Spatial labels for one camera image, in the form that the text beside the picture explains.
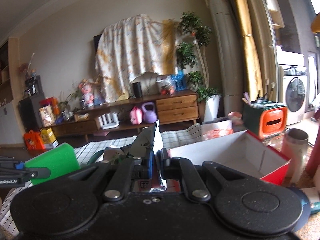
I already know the steel thermos cup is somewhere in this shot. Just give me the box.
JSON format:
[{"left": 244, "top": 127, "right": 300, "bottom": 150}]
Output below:
[{"left": 281, "top": 128, "right": 309, "bottom": 184}]

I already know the yellow curtain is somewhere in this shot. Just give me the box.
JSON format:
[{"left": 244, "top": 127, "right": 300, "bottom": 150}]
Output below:
[{"left": 235, "top": 0, "right": 263, "bottom": 99}]

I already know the green sponge block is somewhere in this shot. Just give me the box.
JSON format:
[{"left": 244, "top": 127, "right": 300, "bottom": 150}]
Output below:
[{"left": 24, "top": 143, "right": 80, "bottom": 185}]

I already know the wooden tv cabinet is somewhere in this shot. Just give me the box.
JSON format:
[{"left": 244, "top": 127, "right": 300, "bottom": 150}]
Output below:
[{"left": 51, "top": 90, "right": 199, "bottom": 139}]

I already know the white standing air conditioner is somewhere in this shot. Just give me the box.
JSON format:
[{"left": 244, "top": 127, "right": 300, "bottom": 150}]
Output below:
[{"left": 206, "top": 0, "right": 244, "bottom": 114}]

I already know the potted green tree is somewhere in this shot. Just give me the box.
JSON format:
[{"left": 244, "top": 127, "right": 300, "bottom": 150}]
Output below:
[{"left": 176, "top": 12, "right": 221, "bottom": 124}]

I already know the washing machine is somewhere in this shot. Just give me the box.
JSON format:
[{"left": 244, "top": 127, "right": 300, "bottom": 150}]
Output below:
[{"left": 280, "top": 64, "right": 308, "bottom": 126}]

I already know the yellow carton box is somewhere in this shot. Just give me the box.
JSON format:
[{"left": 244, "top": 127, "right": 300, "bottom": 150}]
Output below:
[{"left": 40, "top": 128, "right": 59, "bottom": 150}]

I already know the red cardboard box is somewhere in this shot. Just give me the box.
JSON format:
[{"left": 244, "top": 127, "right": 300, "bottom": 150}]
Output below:
[{"left": 168, "top": 131, "right": 290, "bottom": 185}]

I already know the pink doll figure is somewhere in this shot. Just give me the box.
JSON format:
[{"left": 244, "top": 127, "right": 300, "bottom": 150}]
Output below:
[{"left": 78, "top": 79, "right": 94, "bottom": 107}]

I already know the orange gift bag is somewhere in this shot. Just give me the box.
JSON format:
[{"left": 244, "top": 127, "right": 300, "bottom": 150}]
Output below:
[{"left": 23, "top": 130, "right": 46, "bottom": 151}]

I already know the black cylinder speaker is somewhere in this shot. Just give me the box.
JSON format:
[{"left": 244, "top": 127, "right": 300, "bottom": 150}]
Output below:
[{"left": 132, "top": 82, "right": 143, "bottom": 98}]

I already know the black mini fridge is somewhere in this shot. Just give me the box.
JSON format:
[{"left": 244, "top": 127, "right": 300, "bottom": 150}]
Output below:
[{"left": 18, "top": 93, "right": 45, "bottom": 132}]

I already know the floral cloth covered tv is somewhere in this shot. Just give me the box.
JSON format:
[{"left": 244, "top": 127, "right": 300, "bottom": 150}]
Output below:
[{"left": 95, "top": 14, "right": 178, "bottom": 102}]

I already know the white wifi router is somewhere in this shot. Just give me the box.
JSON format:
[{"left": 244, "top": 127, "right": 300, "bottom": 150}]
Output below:
[{"left": 98, "top": 113, "right": 119, "bottom": 130}]

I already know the cartoon snack packet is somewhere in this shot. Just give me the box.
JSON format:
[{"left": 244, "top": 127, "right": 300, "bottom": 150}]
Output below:
[{"left": 102, "top": 119, "right": 181, "bottom": 194}]

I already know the purple kettlebell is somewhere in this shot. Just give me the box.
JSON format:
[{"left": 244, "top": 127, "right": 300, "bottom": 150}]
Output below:
[{"left": 142, "top": 102, "right": 157, "bottom": 124}]

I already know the checkered tablecloth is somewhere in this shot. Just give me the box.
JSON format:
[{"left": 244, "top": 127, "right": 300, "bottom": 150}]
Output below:
[{"left": 1, "top": 124, "right": 202, "bottom": 239}]

